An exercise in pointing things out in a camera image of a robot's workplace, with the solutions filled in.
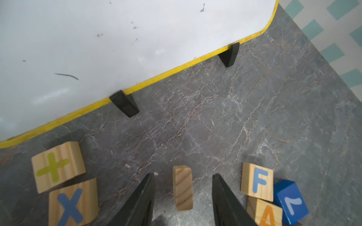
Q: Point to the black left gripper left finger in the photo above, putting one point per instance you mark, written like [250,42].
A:
[138,209]

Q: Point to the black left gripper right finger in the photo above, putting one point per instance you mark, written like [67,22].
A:
[228,211]

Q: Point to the wooden block orange A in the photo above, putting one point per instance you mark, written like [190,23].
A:
[264,213]

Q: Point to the wooden block orange E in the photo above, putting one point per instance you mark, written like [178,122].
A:
[183,187]

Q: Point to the yellow framed whiteboard PEAR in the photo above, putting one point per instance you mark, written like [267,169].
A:
[63,59]

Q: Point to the wooden block blue F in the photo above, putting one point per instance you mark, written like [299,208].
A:
[257,181]

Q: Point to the blue number 7 block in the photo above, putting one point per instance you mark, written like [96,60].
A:
[288,196]

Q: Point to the wooden block blue X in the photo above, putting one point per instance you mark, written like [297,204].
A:
[75,205]

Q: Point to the wooden block green plus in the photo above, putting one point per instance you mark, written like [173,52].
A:
[57,165]

